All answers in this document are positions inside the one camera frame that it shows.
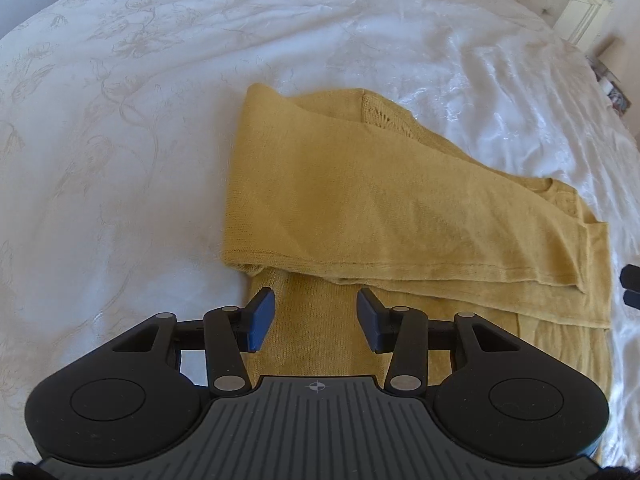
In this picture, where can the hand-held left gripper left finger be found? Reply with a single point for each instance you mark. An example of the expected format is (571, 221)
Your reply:
(260, 321)

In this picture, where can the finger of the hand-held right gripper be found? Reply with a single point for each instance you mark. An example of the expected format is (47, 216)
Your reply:
(632, 276)
(633, 297)

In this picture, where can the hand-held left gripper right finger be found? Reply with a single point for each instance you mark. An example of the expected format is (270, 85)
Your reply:
(369, 321)

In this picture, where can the yellow knit sweater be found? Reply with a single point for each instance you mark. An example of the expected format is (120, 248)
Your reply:
(380, 210)

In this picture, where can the cluttered wooden bedside table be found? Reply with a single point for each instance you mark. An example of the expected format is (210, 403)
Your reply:
(611, 85)

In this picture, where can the white embroidered bedspread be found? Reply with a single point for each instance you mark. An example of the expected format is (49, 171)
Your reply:
(125, 135)

